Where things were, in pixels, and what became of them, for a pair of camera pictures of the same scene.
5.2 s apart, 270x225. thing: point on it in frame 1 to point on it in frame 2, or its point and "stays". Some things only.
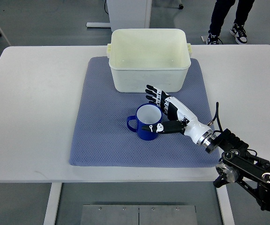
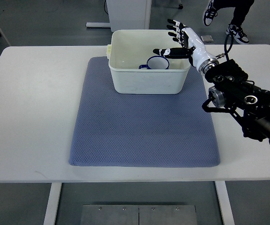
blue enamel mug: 148,114 to 156,62
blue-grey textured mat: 100,135 stays
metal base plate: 138,214 stays
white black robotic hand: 180,119 to 193,48
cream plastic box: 159,57 stays
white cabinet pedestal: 127,14 stays
